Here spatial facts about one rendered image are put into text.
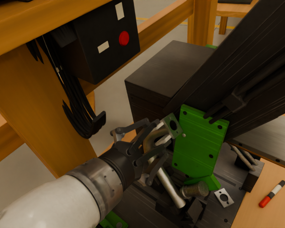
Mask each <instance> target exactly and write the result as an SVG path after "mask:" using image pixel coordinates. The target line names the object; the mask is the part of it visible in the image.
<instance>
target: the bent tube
mask: <svg viewBox="0 0 285 228"><path fill-rule="evenodd" d="M162 121H163V123H164V124H163V125H162V126H161V127H160V128H159V129H158V130H155V131H153V132H151V133H149V134H148V136H147V137H146V138H145V139H144V141H143V149H144V153H146V152H148V151H149V150H151V149H153V148H154V147H153V143H154V140H155V139H156V138H157V137H160V136H163V135H166V134H170V136H171V137H172V139H175V138H176V137H177V136H179V135H180V134H181V133H182V132H183V130H182V128H181V126H180V124H179V123H178V121H177V119H176V117H175V116H174V114H173V113H170V114H169V115H167V116H166V117H164V118H163V119H162ZM156 157H157V156H156V155H155V156H153V157H152V158H150V159H149V160H148V163H149V164H151V163H152V162H153V160H154V159H155V158H156ZM156 175H157V177H158V178H159V180H160V182H161V183H162V184H163V186H164V188H165V189H166V191H167V192H168V194H169V196H170V197H171V199H172V200H173V202H174V203H175V205H176V206H177V208H178V209H179V208H182V207H183V206H184V205H185V204H186V202H185V200H184V198H183V197H182V196H181V194H180V192H179V191H178V189H177V188H176V186H175V184H174V183H173V181H172V180H171V178H170V177H169V175H168V173H167V172H166V170H165V169H164V167H163V166H161V168H160V169H159V170H158V172H157V173H156Z"/></svg>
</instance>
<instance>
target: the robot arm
mask: <svg viewBox="0 0 285 228"><path fill-rule="evenodd" d="M163 124H164V123H163V121H162V120H159V119H156V120H154V121H152V122H151V123H150V122H149V119H148V118H144V119H142V120H140V121H138V122H136V123H133V124H131V125H129V126H127V127H117V128H116V129H114V130H112V131H110V135H111V136H113V137H114V143H113V145H112V147H111V148H110V149H109V150H108V151H106V152H105V153H103V154H102V155H101V156H99V157H98V158H95V157H94V158H92V159H90V160H88V161H86V162H85V163H83V164H81V165H78V166H77V167H75V168H74V169H72V170H71V171H68V172H67V173H66V174H65V175H63V176H61V177H60V178H58V179H56V180H53V181H50V182H47V183H44V184H42V185H40V186H38V187H36V188H34V189H32V190H31V191H29V192H28V193H26V194H24V195H23V196H21V197H19V198H18V199H17V200H15V201H14V202H12V203H11V204H9V205H8V206H7V207H5V208H4V209H2V210H1V211H0V228H95V227H96V226H97V225H98V224H99V223H100V222H101V221H102V220H103V219H104V218H105V216H106V215H107V214H108V213H109V212H110V211H111V210H112V209H113V208H114V207H115V206H116V205H117V204H118V203H119V202H120V201H121V199H122V197H123V192H124V191H125V190H126V189H127V188H128V187H129V186H130V185H131V184H132V183H133V182H134V181H138V182H139V184H140V186H141V187H145V186H150V185H152V182H153V178H154V176H155V175H156V173H157V172H158V170H159V169H160V168H161V166H162V165H163V163H164V162H165V161H166V159H167V158H168V157H169V154H168V152H166V147H167V146H168V145H169V144H170V143H171V140H170V138H171V136H170V134H166V135H165V136H163V137H162V138H161V139H160V140H158V141H157V142H156V143H155V145H156V146H157V147H154V148H153V149H151V150H149V151H148V152H146V153H144V154H141V152H140V151H139V148H138V147H139V146H140V145H141V143H142V141H143V140H144V139H145V138H146V137H147V136H148V134H149V133H151V132H153V131H155V130H158V129H159V128H160V127H161V126H162V125H163ZM141 126H143V129H142V130H141V131H140V132H139V133H138V134H137V135H136V136H135V137H134V139H133V140H132V141H131V142H124V141H121V139H122V138H123V137H124V136H125V134H126V133H128V132H130V131H132V130H134V129H136V128H139V127H141ZM156 154H158V155H157V157H156V158H155V159H154V160H153V162H152V163H151V164H150V166H149V167H148V168H147V169H146V170H145V172H144V173H143V174H142V170H143V163H145V162H146V161H148V160H149V159H150V158H152V157H153V156H155V155H156Z"/></svg>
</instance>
